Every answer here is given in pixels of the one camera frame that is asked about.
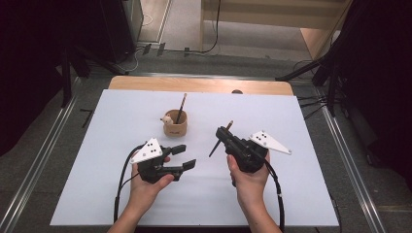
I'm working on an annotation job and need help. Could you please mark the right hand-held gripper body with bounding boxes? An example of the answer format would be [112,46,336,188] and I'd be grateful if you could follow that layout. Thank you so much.
[224,130,292,174]

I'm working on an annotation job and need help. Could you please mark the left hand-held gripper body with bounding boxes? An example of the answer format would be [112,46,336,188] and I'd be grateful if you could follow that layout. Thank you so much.
[130,138,186,184]

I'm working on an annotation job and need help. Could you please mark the dark blue wooden-ended chopstick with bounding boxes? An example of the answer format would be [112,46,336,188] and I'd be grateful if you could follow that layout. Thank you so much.
[208,119,234,158]
[175,92,189,125]

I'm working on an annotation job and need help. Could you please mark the wooden cup with animal figure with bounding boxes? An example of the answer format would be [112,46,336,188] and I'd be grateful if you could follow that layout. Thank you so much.
[159,109,189,137]

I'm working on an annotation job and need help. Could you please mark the person's right hand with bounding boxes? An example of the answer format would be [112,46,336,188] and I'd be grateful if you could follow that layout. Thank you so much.
[226,150,272,204]

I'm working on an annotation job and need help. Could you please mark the person's left hand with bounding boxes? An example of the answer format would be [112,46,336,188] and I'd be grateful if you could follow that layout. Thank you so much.
[128,155,176,210]

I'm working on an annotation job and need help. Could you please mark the white table mat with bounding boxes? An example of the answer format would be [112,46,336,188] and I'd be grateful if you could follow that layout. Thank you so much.
[50,89,339,227]

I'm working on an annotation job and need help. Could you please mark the black metal stand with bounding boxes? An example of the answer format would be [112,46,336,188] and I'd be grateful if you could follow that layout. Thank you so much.
[275,56,342,118]
[60,48,130,109]

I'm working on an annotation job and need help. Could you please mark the pale floor track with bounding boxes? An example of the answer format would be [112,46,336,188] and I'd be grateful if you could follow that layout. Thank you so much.
[156,0,173,44]

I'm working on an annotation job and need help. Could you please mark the dark metal cabinet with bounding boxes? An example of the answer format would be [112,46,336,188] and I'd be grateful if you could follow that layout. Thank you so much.
[100,0,144,63]

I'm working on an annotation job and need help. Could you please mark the light wooden desk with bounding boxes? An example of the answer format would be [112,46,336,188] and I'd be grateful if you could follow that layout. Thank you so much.
[199,0,354,61]

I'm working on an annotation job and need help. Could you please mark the dark curtain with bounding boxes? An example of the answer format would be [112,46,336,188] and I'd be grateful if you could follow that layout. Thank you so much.
[0,0,108,157]
[336,0,412,190]

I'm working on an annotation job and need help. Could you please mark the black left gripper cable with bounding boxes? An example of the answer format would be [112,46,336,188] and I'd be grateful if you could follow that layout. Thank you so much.
[113,144,148,224]

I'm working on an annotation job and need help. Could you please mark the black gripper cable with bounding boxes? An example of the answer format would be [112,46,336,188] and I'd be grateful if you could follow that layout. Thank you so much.
[113,144,148,224]
[263,159,287,233]

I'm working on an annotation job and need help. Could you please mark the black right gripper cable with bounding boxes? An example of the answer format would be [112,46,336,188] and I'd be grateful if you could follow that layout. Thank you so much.
[263,159,287,233]

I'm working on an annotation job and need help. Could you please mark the thin black floor cables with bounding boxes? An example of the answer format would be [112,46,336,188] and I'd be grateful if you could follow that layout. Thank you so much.
[296,94,328,120]

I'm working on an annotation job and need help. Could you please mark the white floor cable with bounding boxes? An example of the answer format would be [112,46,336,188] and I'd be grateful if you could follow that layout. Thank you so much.
[118,48,146,73]

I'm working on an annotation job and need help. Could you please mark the metal floor rail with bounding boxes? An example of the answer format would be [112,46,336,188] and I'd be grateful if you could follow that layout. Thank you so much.
[315,86,387,233]
[0,77,82,233]

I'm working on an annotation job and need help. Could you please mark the black hanging power cable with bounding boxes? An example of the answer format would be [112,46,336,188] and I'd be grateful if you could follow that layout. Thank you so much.
[198,0,223,54]

